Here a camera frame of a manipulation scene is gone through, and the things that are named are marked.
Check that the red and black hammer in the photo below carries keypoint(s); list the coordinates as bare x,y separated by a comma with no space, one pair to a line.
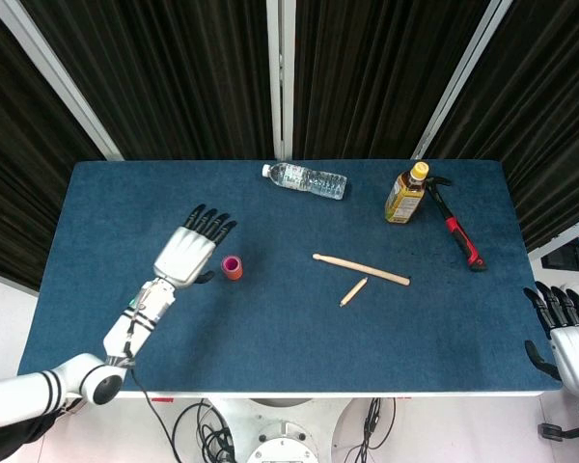
460,236

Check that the pink plastic cup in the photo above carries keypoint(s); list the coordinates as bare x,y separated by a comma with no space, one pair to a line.
231,263

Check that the clear plastic water bottle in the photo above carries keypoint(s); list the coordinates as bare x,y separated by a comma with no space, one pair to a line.
309,181

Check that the short wooden pen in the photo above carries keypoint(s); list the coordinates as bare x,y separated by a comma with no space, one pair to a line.
353,292

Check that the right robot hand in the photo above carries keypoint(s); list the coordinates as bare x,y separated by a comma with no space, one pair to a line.
576,357

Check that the tea bottle with yellow cap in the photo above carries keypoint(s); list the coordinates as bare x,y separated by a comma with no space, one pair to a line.
404,200

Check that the black bag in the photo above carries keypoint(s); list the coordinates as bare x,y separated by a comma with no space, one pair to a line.
9,436

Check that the black pleated curtain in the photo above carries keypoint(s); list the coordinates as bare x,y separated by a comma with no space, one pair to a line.
550,120
173,72
19,144
376,72

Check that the blue fabric table cover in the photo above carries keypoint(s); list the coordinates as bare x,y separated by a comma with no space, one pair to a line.
318,347

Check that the black caster wheel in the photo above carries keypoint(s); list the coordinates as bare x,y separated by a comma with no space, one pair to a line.
550,431

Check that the wooden drumstick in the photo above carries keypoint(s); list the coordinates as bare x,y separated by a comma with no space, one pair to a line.
362,268

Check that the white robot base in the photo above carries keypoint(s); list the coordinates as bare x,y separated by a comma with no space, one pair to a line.
280,434

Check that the orange plastic cup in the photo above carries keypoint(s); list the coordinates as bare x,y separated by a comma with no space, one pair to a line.
235,276

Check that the black device with blue light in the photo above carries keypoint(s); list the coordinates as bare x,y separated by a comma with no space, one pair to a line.
559,259

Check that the red tape strip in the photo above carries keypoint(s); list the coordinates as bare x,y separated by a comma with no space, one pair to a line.
162,399

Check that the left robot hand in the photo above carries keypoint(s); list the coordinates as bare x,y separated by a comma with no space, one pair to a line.
183,255

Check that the white metal frame post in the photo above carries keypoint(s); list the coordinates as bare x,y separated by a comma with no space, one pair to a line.
456,82
281,72
53,72
555,243

